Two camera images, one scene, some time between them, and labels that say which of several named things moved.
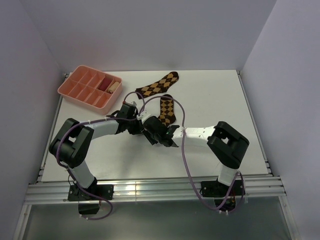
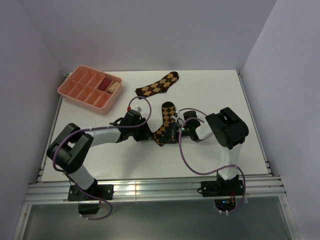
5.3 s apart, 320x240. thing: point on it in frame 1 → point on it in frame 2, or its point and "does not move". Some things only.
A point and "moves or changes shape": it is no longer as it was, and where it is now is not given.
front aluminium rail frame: (49, 194) does not move
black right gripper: (146, 134) → (171, 137)
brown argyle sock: (167, 116) moves or changes shape
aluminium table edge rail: (269, 169) does not move
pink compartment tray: (92, 89) does not move
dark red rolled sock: (105, 83) does not move
